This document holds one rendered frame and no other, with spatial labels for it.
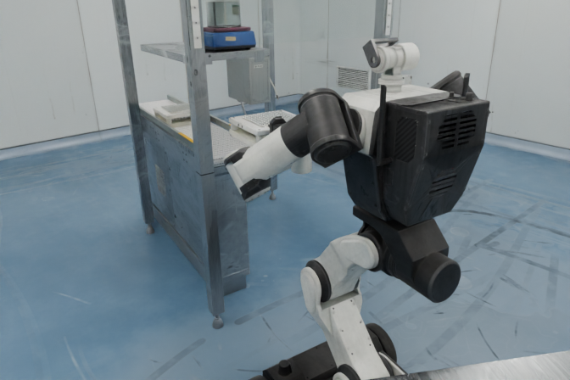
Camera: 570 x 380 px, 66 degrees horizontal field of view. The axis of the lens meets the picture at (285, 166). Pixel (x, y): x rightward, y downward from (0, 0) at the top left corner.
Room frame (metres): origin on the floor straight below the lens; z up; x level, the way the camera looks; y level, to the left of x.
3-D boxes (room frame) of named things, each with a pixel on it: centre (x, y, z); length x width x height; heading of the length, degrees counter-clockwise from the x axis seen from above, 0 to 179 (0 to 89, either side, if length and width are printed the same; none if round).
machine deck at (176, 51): (2.09, 0.38, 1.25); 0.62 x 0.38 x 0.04; 32
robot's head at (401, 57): (1.09, -0.27, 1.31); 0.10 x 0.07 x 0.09; 120
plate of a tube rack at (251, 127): (1.63, 0.05, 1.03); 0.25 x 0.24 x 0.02; 121
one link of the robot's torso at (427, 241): (1.01, -0.31, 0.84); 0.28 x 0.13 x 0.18; 30
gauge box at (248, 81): (1.99, 0.16, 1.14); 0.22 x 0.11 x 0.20; 32
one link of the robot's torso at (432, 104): (1.04, -0.30, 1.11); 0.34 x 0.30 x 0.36; 120
